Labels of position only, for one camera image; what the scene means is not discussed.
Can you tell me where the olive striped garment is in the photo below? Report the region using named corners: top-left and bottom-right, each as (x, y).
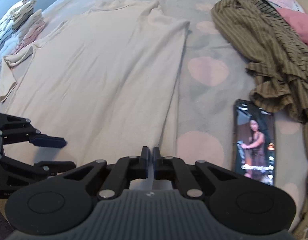
top-left (211, 0), bottom-right (308, 220)

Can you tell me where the black smartphone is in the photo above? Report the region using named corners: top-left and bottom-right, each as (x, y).
top-left (233, 99), bottom-right (276, 187)

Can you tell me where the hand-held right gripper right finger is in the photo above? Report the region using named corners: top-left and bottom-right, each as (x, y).
top-left (153, 146), bottom-right (240, 200)

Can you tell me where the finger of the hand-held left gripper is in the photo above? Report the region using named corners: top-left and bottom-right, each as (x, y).
top-left (0, 152), bottom-right (77, 183)
top-left (0, 112), bottom-right (67, 148)

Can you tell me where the stack of folded clothes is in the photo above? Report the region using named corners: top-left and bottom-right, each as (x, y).
top-left (0, 0), bottom-right (46, 65)

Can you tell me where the cream long-sleeve shirt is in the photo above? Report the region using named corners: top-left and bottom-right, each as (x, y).
top-left (0, 0), bottom-right (190, 188)

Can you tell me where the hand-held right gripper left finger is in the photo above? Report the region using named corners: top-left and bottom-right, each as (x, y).
top-left (63, 146), bottom-right (152, 200)

